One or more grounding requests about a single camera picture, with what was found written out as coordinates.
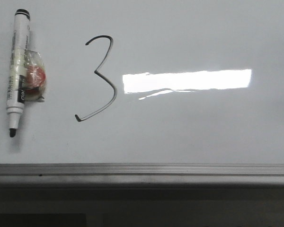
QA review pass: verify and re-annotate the red magnet taped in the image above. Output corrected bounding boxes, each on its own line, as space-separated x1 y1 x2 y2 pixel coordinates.
24 51 46 102

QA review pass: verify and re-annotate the white black whiteboard marker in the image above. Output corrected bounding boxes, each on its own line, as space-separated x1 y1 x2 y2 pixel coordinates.
6 9 30 138

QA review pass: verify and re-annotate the white whiteboard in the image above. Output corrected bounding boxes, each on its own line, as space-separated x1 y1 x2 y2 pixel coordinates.
0 0 284 164

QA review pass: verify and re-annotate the black drawn number three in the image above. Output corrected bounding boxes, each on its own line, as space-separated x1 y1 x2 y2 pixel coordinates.
74 35 118 122

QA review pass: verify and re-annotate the aluminium whiteboard frame rail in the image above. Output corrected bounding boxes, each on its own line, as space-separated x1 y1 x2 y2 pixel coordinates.
0 163 284 189

